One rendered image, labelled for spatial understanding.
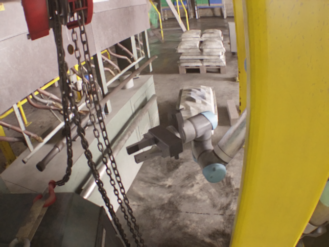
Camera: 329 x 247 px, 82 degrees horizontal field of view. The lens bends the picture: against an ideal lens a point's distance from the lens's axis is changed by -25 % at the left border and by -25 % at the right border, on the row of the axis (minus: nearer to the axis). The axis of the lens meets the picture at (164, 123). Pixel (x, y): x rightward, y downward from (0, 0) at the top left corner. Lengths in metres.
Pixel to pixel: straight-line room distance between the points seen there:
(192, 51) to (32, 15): 3.68
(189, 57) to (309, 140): 3.91
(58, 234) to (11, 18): 0.85
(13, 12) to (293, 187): 1.10
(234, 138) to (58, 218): 0.58
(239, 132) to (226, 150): 0.07
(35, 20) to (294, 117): 0.46
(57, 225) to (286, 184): 0.55
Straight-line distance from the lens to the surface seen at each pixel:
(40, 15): 0.49
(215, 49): 4.02
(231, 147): 0.79
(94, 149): 1.44
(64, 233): 0.62
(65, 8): 0.50
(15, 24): 1.08
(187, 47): 4.07
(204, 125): 0.86
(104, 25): 1.65
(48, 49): 1.19
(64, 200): 0.70
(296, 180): 0.25
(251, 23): 0.18
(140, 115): 1.82
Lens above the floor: 1.29
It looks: 29 degrees down
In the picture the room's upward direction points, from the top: 8 degrees counter-clockwise
